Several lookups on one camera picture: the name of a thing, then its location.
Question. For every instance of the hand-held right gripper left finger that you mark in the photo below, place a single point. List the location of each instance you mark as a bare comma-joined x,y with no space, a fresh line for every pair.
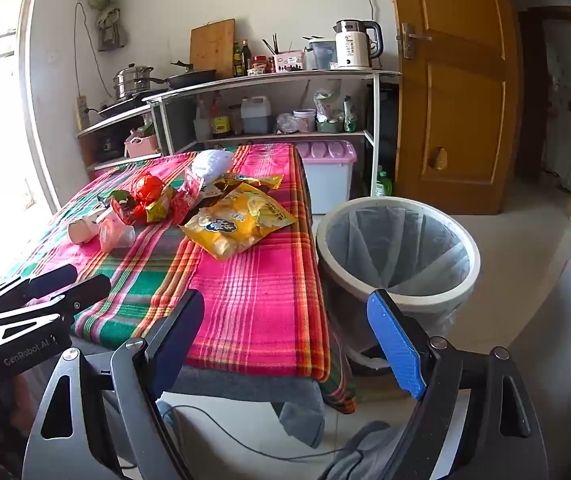
180,340

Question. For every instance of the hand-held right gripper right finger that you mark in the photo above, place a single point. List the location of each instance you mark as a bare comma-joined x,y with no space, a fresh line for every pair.
395,345

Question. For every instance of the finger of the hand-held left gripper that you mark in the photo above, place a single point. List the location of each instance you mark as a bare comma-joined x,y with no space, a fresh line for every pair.
88,291
50,280

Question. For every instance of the white paper cup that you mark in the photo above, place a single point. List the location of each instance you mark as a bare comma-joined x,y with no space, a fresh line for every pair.
83,230

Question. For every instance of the clear plastic cup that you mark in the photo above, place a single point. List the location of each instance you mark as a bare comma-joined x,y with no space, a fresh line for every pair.
115,234

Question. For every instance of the grey bin with white rim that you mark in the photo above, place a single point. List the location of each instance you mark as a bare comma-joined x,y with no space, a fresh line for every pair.
445,300

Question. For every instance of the red yellow snack wrapper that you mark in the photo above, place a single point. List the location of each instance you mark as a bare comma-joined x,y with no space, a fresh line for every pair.
158,207

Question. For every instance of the red plastic bag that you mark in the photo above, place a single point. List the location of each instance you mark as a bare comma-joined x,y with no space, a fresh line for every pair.
145,190

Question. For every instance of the yellow chip bag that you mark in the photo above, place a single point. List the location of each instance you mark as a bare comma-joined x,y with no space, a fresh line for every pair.
235,225

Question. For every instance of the red white snack packet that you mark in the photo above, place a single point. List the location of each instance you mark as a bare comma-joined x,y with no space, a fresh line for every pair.
185,195

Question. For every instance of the orange yellow snack wrapper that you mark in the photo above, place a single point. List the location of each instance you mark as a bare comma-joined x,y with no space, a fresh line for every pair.
255,180

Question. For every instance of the grey cloth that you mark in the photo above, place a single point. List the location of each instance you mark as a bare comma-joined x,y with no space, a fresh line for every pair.
360,452
245,385

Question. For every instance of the pink green plaid tablecloth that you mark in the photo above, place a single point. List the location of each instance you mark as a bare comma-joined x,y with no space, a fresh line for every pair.
255,300

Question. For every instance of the clear plastic bin liner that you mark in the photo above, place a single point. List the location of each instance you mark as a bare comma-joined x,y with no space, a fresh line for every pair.
395,245

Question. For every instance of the pink plastic basket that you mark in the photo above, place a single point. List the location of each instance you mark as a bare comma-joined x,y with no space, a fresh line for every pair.
140,144

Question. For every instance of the green plastic bottle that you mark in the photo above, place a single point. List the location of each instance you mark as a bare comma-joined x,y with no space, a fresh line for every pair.
383,185

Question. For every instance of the white power strip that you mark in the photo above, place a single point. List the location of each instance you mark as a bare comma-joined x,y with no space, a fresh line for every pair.
83,112

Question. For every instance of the low white shelf unit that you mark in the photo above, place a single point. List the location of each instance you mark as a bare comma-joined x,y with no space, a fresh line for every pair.
115,115

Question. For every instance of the storage box with purple lid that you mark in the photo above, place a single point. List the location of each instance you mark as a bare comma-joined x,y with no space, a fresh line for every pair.
328,180

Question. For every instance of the white crocheted cover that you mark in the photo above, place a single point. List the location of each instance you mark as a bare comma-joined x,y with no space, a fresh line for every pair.
213,162

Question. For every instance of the black induction cooker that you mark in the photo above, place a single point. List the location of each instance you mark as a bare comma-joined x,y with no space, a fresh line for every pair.
120,105

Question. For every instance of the wooden door knob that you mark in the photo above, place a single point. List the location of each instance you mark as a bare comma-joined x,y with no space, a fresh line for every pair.
438,158

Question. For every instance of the clear plastic bottle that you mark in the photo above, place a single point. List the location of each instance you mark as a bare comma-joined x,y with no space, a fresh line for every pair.
200,122

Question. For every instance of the steel steamer pot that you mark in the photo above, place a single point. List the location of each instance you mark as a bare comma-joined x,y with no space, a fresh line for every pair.
133,82

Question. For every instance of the soy sauce bottle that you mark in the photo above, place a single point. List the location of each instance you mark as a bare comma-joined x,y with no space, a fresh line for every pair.
220,120

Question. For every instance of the green white packet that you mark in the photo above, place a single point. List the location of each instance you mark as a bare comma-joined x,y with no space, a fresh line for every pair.
350,115

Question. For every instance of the black wok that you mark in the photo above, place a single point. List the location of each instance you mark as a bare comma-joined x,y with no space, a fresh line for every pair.
190,79

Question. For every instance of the white plastic jerrycan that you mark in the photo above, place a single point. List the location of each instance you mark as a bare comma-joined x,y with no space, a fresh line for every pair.
256,115

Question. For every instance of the crumpled clear plastic bag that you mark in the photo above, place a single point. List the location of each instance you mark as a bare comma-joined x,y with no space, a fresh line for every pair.
285,123

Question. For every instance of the green basket with bags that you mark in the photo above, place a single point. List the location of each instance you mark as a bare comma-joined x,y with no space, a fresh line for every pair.
329,112

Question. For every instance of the orange wooden door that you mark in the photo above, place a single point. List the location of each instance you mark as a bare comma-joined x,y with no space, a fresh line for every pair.
455,110

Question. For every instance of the white metal shelf unit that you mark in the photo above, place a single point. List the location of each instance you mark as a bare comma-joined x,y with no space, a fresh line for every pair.
265,80

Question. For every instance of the wooden cutting board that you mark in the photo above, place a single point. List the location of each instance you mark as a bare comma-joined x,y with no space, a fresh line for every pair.
213,47

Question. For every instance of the dark glass oil bottle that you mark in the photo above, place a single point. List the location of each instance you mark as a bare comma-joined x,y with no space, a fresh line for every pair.
247,57
237,60

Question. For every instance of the hanging green cloth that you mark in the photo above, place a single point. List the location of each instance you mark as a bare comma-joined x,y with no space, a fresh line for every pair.
105,10

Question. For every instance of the red sauce jar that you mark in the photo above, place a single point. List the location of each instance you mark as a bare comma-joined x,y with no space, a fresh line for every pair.
259,64
270,64

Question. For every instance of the pink utensil holder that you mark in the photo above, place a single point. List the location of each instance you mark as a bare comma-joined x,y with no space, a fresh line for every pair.
289,62

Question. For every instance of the clear plastic pitcher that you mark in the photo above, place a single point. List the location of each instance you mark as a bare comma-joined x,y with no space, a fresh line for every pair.
323,52

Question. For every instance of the white electric kettle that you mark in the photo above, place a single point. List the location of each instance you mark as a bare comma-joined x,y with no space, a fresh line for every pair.
353,45

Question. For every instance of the dark chopsticks bundle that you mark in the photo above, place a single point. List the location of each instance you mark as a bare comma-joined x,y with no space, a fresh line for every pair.
270,44

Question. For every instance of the white window frame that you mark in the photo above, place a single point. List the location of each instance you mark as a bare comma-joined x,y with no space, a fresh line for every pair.
30,110

